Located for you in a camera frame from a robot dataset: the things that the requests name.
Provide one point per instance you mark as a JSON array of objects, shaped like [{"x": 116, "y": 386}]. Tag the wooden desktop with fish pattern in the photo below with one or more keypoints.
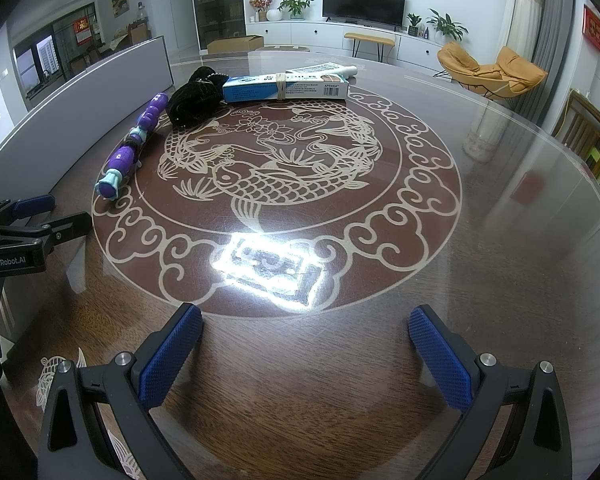
[{"x": 380, "y": 310}]

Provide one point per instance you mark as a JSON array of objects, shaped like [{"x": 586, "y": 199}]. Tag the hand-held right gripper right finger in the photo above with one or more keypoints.
[{"x": 440, "y": 360}]

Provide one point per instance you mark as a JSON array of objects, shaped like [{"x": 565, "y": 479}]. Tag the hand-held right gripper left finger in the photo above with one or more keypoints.
[{"x": 172, "y": 355}]

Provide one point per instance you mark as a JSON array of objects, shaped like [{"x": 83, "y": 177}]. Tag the white patterned curtain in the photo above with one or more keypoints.
[{"x": 520, "y": 10}]

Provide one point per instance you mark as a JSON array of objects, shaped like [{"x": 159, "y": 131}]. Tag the dark glass display cabinet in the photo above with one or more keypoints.
[{"x": 217, "y": 0}]

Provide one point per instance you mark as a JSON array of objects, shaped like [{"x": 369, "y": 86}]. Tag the purple and teal toy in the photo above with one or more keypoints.
[{"x": 122, "y": 160}]

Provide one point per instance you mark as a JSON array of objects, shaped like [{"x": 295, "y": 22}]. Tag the green potted plant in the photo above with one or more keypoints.
[{"x": 295, "y": 5}]

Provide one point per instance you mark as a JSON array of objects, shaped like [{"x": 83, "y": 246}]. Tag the grey curtain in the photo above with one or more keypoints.
[{"x": 560, "y": 50}]

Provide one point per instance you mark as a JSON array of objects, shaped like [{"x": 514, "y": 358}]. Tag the large cardboard box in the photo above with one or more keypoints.
[{"x": 235, "y": 45}]

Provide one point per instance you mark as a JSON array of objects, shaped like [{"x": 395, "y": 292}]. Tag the wooden bench with black legs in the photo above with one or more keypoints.
[{"x": 369, "y": 38}]

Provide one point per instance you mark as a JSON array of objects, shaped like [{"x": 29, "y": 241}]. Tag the red poster on window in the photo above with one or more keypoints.
[{"x": 84, "y": 29}]

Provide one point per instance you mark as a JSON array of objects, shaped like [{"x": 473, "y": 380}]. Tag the white low cabinet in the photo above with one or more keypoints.
[{"x": 320, "y": 35}]

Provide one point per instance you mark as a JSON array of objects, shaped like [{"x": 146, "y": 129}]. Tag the small cardboard box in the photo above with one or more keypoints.
[{"x": 138, "y": 31}]

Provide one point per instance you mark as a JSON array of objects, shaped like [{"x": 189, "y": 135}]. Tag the black television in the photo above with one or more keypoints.
[{"x": 364, "y": 2}]

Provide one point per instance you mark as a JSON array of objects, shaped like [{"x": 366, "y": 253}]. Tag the wooden chair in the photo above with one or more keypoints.
[{"x": 587, "y": 125}]

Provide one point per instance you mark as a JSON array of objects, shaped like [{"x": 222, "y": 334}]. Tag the large leafy potted plant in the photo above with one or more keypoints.
[{"x": 447, "y": 25}]

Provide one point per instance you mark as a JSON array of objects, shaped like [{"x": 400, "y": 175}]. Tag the white round vase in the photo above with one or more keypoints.
[{"x": 274, "y": 15}]

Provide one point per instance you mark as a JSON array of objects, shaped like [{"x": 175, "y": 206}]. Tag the orange lounge chair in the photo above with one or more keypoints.
[{"x": 490, "y": 72}]

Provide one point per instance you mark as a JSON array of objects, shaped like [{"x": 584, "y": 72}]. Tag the red flowers in vase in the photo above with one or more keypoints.
[{"x": 261, "y": 5}]

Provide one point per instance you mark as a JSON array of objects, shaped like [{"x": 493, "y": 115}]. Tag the white printed tube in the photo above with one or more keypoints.
[{"x": 325, "y": 69}]

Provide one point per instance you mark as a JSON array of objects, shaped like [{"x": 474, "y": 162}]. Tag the blue and white toothpaste box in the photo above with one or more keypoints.
[{"x": 280, "y": 87}]

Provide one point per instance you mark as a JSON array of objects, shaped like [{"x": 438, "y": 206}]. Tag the red wall hanging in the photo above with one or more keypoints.
[{"x": 594, "y": 27}]

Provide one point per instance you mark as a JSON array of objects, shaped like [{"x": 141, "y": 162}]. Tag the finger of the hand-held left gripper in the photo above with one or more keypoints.
[
  {"x": 65, "y": 230},
  {"x": 35, "y": 204}
]

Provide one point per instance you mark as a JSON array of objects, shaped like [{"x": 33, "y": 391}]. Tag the small potted plant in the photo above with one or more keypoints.
[{"x": 413, "y": 22}]

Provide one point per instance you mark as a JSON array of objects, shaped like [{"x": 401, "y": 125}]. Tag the grey partition panel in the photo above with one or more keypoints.
[{"x": 80, "y": 90}]

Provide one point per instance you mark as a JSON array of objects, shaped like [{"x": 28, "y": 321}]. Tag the black hair scrunchie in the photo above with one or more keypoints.
[{"x": 197, "y": 95}]

